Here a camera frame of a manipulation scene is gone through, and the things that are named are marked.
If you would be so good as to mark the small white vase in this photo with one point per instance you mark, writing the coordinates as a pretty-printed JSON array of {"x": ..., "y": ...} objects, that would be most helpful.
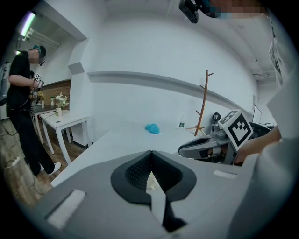
[{"x": 52, "y": 102}]

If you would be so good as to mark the white ceiling pipes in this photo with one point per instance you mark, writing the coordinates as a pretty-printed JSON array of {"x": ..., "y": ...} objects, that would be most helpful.
[{"x": 42, "y": 38}]

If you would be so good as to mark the black head-worn camera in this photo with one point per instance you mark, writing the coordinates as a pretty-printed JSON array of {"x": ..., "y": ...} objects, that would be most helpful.
[{"x": 189, "y": 10}]

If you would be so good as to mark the fluorescent tube light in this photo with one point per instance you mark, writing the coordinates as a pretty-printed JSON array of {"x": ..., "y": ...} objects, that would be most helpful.
[{"x": 27, "y": 23}]

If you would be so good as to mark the thin white straw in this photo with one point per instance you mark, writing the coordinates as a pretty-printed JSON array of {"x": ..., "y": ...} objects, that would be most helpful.
[{"x": 158, "y": 134}]

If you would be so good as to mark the white vase with white flowers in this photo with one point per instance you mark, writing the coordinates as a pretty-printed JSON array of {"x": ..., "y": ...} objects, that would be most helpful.
[{"x": 60, "y": 103}]

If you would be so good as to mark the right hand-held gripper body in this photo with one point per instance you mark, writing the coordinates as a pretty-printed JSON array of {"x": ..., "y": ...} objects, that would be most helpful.
[{"x": 238, "y": 130}]

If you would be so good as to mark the vase with yellow flowers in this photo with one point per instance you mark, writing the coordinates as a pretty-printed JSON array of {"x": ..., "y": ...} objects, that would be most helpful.
[{"x": 41, "y": 99}]

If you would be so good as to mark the clear plastic water bottle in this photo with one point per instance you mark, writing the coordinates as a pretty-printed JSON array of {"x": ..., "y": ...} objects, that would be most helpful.
[{"x": 181, "y": 123}]

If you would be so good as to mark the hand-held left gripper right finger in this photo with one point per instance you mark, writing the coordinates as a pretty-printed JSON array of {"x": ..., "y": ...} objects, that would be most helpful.
[{"x": 210, "y": 198}]

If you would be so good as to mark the small white table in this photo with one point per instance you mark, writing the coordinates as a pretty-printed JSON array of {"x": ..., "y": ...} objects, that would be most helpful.
[{"x": 63, "y": 121}]

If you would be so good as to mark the white power strip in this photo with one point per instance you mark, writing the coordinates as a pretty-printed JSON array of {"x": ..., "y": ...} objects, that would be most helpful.
[{"x": 16, "y": 161}]

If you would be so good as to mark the person's right forearm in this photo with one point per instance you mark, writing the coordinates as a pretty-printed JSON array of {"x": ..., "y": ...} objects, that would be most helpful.
[{"x": 259, "y": 142}]

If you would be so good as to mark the dark wooden table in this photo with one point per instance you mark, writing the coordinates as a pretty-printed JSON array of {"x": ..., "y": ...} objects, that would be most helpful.
[{"x": 43, "y": 108}]

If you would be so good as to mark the wooden coat rack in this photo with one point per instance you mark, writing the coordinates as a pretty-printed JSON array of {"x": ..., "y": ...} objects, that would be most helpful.
[{"x": 202, "y": 102}]

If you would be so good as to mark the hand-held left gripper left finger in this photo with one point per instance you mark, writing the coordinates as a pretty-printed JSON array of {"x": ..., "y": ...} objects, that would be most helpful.
[{"x": 88, "y": 210}]

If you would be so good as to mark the crumpled blue cloth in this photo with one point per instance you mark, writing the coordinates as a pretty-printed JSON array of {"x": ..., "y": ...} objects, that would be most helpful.
[{"x": 152, "y": 128}]

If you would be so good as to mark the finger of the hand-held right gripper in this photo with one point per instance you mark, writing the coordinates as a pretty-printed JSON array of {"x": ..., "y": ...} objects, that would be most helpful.
[
  {"x": 194, "y": 141},
  {"x": 190, "y": 156}
]

